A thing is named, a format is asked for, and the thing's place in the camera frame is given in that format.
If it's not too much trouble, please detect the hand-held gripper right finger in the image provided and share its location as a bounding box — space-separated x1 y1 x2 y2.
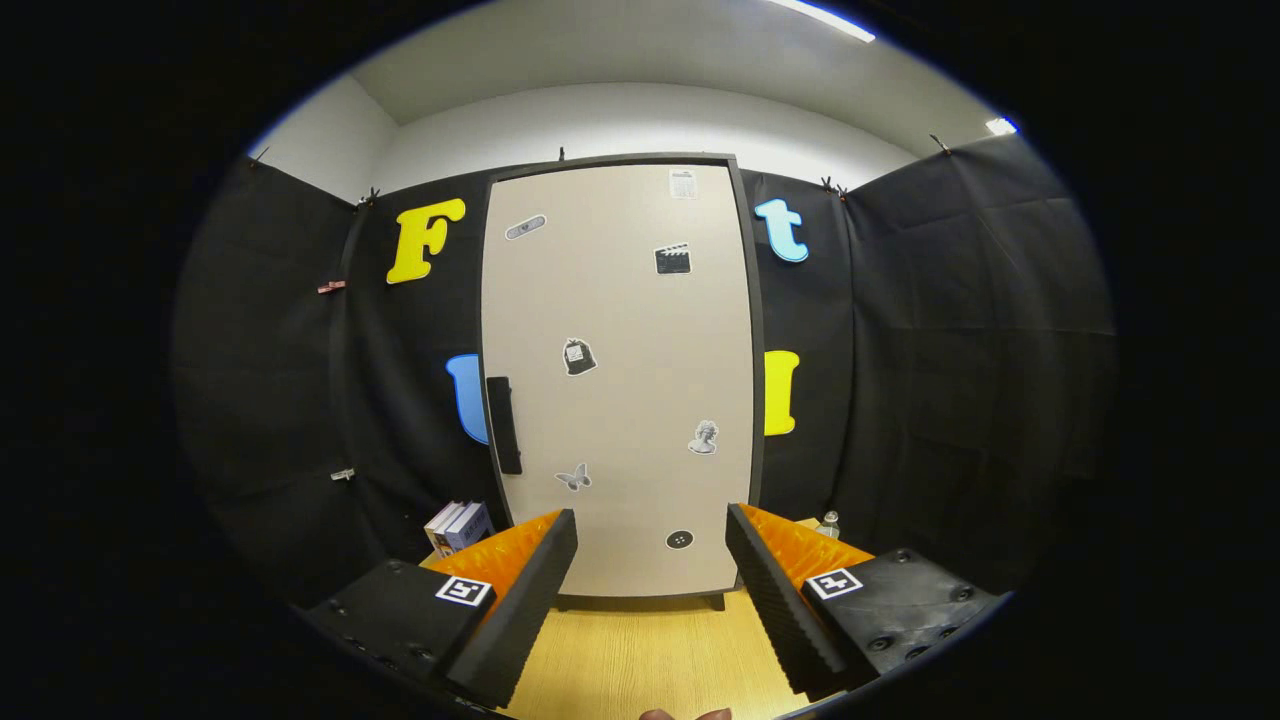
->
725 502 1004 701

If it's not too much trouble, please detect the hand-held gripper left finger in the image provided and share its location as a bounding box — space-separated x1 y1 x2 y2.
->
300 508 579 709

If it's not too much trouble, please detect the black cabinet door handle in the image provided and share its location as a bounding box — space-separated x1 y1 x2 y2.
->
486 376 523 476

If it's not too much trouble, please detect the beige shoe cabinet door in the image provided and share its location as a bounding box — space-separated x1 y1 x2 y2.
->
482 163 756 599

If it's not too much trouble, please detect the dark grey shoe cabinet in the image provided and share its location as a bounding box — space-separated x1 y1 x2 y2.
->
475 152 766 613

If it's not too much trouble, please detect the blue book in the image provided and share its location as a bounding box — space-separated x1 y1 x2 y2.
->
442 502 491 557

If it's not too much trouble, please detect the white book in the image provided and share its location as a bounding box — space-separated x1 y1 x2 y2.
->
424 500 466 557

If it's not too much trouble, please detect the black backdrop cloth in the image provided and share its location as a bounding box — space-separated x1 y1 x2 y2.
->
175 130 1119 611

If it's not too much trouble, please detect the long ceiling light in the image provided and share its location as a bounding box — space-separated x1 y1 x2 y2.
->
765 0 876 43

